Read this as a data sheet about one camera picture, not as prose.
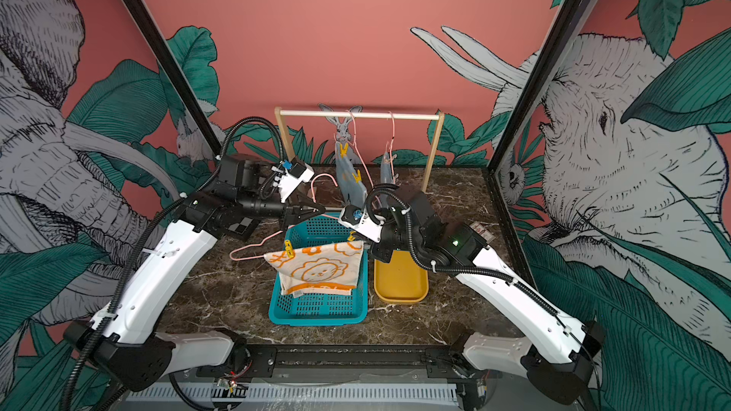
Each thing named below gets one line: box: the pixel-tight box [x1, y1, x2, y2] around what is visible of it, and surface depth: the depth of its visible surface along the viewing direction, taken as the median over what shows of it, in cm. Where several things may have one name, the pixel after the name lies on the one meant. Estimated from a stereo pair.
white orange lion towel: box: [263, 240, 365, 299], surface depth 78 cm
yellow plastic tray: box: [374, 250, 430, 305], surface depth 88 cm
